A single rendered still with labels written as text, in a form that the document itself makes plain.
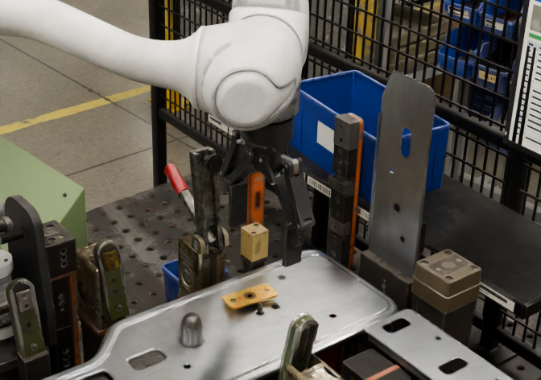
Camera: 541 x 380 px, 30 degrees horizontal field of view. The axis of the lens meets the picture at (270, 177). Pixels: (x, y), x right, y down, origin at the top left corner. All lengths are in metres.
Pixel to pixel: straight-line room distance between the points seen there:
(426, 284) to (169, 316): 0.41
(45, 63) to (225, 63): 4.19
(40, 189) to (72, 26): 0.77
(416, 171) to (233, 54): 0.53
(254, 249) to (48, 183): 0.54
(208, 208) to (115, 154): 2.72
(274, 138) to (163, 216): 1.08
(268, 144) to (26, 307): 0.42
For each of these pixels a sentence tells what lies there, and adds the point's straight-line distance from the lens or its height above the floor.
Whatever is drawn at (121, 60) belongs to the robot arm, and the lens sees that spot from 1.25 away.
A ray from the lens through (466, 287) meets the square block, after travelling 1.62.
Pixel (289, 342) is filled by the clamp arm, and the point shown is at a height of 1.08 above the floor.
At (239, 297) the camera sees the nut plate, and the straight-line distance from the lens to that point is 1.60.
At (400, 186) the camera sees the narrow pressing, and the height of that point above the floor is 1.15.
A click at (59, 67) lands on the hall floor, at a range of 5.27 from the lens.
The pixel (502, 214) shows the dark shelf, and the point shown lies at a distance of 1.86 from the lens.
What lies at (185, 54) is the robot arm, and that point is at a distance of 1.21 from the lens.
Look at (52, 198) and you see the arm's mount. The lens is 2.01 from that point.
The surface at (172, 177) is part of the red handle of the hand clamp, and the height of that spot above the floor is 1.14.
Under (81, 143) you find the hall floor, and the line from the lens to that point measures 4.43.
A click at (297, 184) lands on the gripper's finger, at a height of 1.26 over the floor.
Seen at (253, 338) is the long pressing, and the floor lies 1.00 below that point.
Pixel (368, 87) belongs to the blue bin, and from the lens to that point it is 2.05.
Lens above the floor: 1.92
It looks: 28 degrees down
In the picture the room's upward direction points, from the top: 2 degrees clockwise
